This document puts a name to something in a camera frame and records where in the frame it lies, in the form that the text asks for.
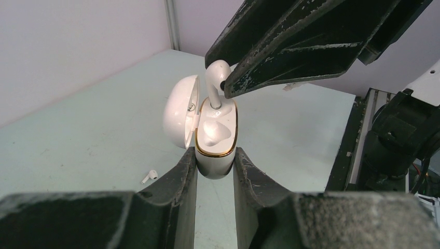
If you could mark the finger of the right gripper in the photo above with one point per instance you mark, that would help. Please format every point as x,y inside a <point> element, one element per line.
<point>281,35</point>

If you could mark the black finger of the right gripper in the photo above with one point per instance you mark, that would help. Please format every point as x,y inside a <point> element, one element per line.
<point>359,22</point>

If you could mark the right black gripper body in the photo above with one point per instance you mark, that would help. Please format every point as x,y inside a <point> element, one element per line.
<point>396,24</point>

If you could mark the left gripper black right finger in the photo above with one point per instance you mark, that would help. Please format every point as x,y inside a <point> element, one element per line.
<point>270,216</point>

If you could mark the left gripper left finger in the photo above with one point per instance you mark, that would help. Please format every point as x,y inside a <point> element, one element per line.
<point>161,215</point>

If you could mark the white earbud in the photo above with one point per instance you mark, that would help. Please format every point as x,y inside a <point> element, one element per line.
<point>151,175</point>
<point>215,74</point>

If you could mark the white earbud case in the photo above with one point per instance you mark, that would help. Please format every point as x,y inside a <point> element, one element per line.
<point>215,131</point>

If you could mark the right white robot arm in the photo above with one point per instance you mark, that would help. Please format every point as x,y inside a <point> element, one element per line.
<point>405,129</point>

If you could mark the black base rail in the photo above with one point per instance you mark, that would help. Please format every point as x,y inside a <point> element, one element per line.
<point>346,167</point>

